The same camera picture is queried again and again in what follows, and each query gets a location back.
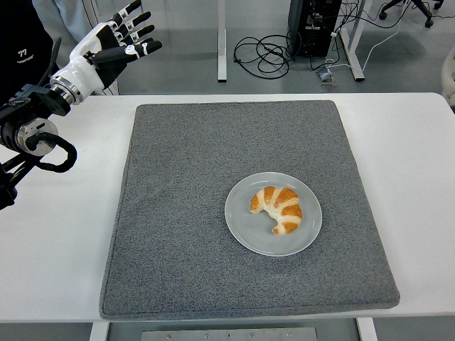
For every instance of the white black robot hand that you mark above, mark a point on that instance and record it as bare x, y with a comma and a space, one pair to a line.
85, 67

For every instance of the golden brown croissant bread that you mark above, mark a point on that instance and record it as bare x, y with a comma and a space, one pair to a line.
284, 209

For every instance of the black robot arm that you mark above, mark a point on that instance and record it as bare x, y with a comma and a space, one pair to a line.
32, 106

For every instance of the pale blue round plate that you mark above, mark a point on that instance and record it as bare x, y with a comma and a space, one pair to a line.
241, 220

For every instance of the grey metal plate with screws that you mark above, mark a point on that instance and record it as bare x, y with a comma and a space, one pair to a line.
227, 334

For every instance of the person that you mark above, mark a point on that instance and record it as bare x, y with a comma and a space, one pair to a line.
64, 21

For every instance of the black fabric with white print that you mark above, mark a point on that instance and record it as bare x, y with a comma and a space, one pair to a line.
21, 35

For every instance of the white desk leg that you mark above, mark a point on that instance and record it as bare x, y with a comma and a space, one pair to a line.
353, 53
221, 42

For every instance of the grey fabric mat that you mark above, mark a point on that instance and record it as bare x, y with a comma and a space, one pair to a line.
177, 248

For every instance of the black computer tower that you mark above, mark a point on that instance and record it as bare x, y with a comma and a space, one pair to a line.
313, 28

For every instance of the small silver floor socket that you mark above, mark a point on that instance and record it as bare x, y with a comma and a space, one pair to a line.
325, 76

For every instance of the white table leg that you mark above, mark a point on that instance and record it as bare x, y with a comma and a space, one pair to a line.
368, 332
99, 333

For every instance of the black office chair base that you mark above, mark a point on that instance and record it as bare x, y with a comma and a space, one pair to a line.
424, 10

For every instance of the white office chair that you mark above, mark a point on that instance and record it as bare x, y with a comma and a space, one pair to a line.
448, 74

